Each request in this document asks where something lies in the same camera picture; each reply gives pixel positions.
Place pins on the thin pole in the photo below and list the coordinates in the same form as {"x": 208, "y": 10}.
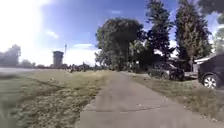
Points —
{"x": 65, "y": 53}

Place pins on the large round tree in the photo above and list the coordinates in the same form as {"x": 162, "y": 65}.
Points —
{"x": 118, "y": 41}

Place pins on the dark car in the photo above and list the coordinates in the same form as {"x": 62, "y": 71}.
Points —
{"x": 165, "y": 71}

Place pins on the dark tower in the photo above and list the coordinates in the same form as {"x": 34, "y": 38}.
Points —
{"x": 57, "y": 58}

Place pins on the grey concrete sidewalk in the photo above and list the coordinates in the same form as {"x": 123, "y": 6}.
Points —
{"x": 126, "y": 100}

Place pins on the dark tree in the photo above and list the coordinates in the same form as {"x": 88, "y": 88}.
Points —
{"x": 11, "y": 56}

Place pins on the wide grass field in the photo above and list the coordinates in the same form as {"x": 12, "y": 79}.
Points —
{"x": 50, "y": 96}

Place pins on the grass strip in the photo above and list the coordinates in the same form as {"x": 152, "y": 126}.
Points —
{"x": 180, "y": 93}

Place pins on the black car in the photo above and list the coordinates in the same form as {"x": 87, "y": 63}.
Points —
{"x": 213, "y": 71}

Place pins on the grey road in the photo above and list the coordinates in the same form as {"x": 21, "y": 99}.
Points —
{"x": 13, "y": 70}

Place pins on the tall conifer tree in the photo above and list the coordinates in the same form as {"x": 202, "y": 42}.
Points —
{"x": 159, "y": 30}
{"x": 191, "y": 33}

